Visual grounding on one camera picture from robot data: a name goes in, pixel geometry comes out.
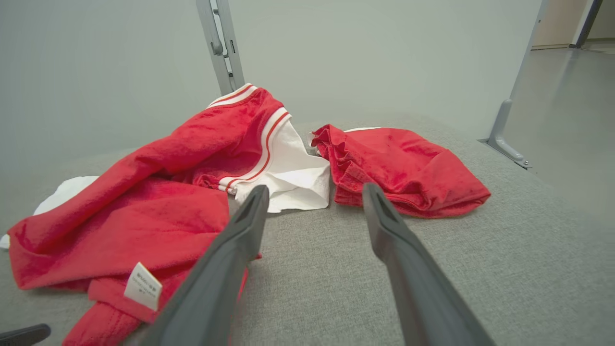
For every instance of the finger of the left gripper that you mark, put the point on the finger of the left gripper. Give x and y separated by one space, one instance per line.
24 335

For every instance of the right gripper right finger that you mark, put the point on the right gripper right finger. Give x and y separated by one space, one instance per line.
418 288

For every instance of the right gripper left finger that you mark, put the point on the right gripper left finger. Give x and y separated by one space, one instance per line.
216 283

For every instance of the red white basketball jersey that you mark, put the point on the red white basketball jersey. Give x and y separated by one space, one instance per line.
144 211

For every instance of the red shorts white trim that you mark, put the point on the red shorts white trim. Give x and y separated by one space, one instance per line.
408 168

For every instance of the grey metal post with foot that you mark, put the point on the grey metal post with foot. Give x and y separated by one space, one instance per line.
509 125

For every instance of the grey metal post double profile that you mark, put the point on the grey metal post double profile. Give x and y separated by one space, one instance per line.
221 48

